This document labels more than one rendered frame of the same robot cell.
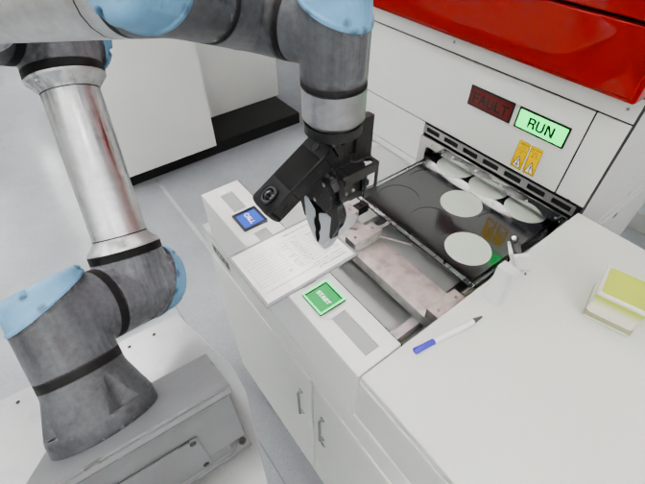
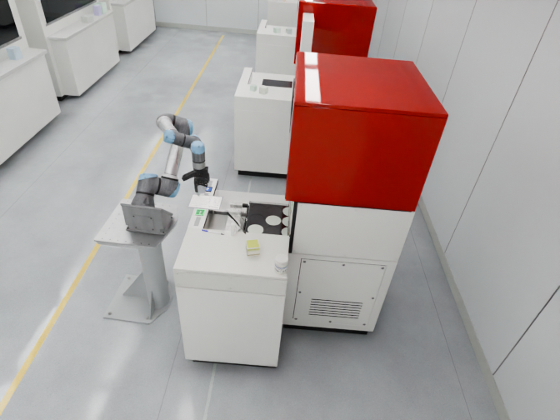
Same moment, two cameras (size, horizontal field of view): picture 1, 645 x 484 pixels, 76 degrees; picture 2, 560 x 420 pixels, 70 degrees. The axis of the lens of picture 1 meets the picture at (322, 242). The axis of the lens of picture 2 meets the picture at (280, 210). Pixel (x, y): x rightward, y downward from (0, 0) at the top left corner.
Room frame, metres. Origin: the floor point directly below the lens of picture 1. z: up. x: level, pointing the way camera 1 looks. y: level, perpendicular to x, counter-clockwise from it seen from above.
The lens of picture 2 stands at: (-0.83, -1.59, 2.58)
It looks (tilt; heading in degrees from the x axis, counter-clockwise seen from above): 38 degrees down; 37
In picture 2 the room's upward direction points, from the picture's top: 5 degrees clockwise
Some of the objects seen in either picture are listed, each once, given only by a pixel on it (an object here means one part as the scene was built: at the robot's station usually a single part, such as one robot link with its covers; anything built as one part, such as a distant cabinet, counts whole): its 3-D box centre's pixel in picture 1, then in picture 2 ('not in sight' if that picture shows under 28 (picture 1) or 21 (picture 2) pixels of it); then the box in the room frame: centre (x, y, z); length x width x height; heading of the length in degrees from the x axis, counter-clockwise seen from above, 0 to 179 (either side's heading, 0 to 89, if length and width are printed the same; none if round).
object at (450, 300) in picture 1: (445, 307); not in sight; (0.46, -0.24, 0.89); 0.08 x 0.03 x 0.03; 127
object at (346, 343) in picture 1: (286, 279); (204, 209); (0.54, 0.07, 0.89); 0.55 x 0.09 x 0.14; 37
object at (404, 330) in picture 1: (458, 291); not in sight; (0.55, -0.30, 0.84); 0.50 x 0.02 x 0.03; 127
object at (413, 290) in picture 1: (385, 266); (232, 222); (0.59, -0.14, 0.87); 0.36 x 0.08 x 0.03; 37
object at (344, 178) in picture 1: (337, 159); (201, 175); (0.45, -0.02, 1.25); 0.09 x 0.08 x 0.12; 127
